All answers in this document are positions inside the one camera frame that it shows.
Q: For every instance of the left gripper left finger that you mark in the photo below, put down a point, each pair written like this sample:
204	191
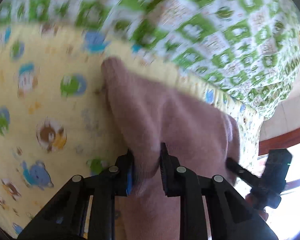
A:
84	203

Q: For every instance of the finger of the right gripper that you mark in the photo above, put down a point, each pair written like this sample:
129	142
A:
242	173

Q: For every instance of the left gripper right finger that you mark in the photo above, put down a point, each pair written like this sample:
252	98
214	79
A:
209	207

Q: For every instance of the purple knit sweater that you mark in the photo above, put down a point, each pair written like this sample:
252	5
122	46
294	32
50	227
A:
147	114

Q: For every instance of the person right hand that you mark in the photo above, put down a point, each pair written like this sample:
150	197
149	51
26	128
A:
253	202

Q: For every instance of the yellow cartoon bear bedsheet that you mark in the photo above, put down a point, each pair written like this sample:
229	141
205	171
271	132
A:
53	118

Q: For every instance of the green white checkered quilt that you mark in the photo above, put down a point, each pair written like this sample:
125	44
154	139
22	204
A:
248	48

